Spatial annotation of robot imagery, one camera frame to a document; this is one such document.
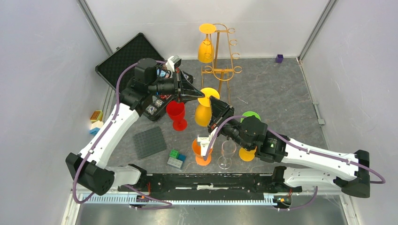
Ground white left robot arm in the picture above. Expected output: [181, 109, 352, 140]
[66, 55, 204, 203]

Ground black poker chip case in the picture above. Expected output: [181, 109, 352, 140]
[95, 33, 181, 121]

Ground clear wine glass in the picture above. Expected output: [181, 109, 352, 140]
[217, 140, 237, 170]

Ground green plastic wine glass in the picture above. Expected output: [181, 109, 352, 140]
[242, 111, 261, 120]

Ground grey building baseplate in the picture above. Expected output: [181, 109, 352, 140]
[133, 127, 167, 159]

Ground white blue toy brick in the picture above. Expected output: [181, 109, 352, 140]
[89, 120, 104, 135]

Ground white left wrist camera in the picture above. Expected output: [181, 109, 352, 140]
[166, 55, 182, 72]

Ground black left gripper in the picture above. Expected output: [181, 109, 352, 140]
[148, 69, 205, 104]

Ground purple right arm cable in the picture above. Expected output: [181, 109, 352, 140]
[202, 115, 386, 212]

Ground yellow orange toy brick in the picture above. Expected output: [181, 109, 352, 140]
[90, 110, 103, 122]

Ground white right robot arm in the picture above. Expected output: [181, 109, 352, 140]
[207, 96, 370, 198]

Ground purple cube block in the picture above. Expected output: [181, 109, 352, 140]
[275, 54, 284, 63]

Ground red plastic wine glass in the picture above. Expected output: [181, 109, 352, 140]
[166, 100, 187, 131]

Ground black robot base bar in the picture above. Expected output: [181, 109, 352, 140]
[133, 173, 303, 201]

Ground yellow plastic wine glass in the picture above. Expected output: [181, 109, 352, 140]
[194, 87, 220, 127]
[238, 148, 257, 162]
[198, 23, 216, 63]

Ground green grey blue bricks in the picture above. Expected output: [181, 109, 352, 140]
[167, 150, 186, 170]

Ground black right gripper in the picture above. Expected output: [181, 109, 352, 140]
[207, 95, 252, 151]

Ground gold wire wine glass rack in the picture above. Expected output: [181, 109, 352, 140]
[201, 23, 242, 103]

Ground orange plastic wine glass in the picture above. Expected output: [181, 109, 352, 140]
[191, 139, 213, 166]

